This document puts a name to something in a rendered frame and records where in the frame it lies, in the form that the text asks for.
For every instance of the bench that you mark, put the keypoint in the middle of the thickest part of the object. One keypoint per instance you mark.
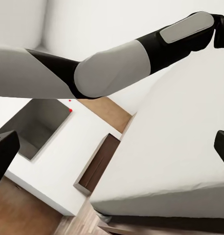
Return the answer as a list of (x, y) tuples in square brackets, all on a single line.
[(97, 164)]

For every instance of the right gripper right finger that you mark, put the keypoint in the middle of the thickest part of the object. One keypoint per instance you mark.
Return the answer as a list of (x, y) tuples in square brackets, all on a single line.
[(219, 143)]

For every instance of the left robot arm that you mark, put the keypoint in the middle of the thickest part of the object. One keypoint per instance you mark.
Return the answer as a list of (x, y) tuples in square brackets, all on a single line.
[(26, 73)]

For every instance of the wall mounted tv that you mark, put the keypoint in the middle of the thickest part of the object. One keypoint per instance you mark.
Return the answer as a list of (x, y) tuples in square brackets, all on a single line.
[(35, 123)]

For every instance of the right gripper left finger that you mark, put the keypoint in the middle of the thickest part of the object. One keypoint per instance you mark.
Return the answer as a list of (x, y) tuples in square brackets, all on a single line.
[(9, 147)]

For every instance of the sliding door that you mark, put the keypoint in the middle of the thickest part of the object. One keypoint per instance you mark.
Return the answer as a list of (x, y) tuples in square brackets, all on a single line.
[(109, 111), (23, 213)]

